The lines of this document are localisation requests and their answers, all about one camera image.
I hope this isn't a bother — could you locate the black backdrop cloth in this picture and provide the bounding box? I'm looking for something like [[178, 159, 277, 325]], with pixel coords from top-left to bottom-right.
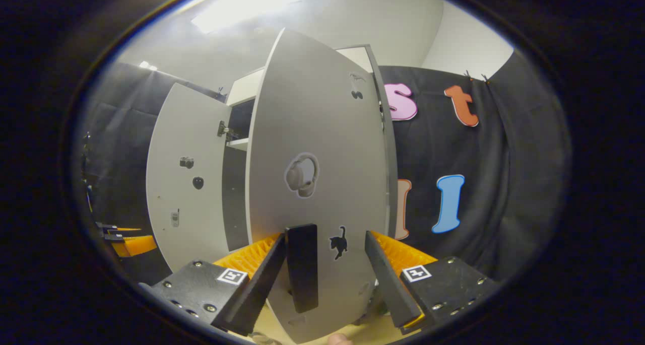
[[378, 65, 510, 266], [485, 50, 573, 286]]

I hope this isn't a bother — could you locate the black door handle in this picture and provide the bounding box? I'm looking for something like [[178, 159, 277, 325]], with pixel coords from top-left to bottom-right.
[[285, 224, 319, 314]]

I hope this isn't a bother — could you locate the white cabinet door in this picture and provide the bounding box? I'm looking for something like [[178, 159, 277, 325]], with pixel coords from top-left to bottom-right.
[[146, 83, 233, 273], [245, 28, 399, 344]]

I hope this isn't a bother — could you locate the grey white cabinet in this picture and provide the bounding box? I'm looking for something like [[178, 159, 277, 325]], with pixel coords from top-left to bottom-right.
[[222, 44, 400, 253]]

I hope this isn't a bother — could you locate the ceiling light panel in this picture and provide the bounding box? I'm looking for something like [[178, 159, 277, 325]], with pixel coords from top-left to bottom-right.
[[190, 0, 304, 34]]

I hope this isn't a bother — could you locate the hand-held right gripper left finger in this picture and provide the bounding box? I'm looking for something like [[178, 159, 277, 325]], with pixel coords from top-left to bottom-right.
[[138, 233, 287, 337]]

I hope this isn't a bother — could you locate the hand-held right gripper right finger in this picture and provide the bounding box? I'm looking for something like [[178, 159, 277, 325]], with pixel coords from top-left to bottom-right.
[[364, 230, 501, 335]]

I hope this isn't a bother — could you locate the metal door hinge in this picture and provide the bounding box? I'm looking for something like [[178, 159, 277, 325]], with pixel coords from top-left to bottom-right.
[[217, 120, 239, 142]]

